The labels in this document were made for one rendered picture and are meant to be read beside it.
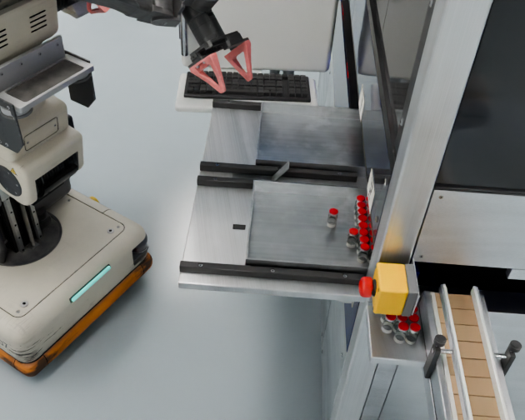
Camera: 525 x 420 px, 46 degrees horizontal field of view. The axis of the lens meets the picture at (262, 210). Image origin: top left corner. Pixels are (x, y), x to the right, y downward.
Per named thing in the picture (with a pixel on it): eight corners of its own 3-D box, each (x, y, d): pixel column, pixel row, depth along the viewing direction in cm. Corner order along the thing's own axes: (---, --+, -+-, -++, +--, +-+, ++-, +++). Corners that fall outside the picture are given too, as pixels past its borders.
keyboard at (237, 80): (307, 79, 207) (308, 72, 206) (310, 102, 197) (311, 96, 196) (187, 74, 206) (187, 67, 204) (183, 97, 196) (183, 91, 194)
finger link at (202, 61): (248, 78, 126) (226, 37, 125) (227, 87, 121) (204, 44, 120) (227, 92, 131) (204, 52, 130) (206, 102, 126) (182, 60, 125)
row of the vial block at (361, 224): (362, 208, 151) (365, 195, 148) (367, 264, 138) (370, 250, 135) (352, 208, 152) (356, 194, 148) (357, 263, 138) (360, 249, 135)
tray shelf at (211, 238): (376, 116, 184) (377, 111, 183) (401, 305, 133) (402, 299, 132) (214, 104, 184) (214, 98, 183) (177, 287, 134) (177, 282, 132)
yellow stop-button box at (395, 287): (406, 287, 124) (414, 263, 119) (410, 317, 119) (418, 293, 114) (368, 285, 124) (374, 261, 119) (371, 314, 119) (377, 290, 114)
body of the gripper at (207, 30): (242, 37, 129) (225, 5, 128) (212, 48, 122) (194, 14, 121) (222, 52, 134) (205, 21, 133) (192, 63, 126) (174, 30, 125)
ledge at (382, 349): (431, 315, 132) (432, 309, 131) (440, 368, 122) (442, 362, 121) (365, 310, 132) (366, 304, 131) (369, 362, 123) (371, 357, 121)
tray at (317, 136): (378, 120, 179) (381, 110, 177) (387, 179, 160) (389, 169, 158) (261, 112, 179) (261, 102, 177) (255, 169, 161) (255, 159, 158)
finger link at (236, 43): (267, 70, 132) (245, 30, 130) (247, 79, 126) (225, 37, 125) (245, 84, 136) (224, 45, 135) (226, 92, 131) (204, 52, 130)
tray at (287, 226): (390, 200, 155) (392, 190, 152) (401, 281, 136) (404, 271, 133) (252, 190, 155) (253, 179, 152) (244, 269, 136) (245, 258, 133)
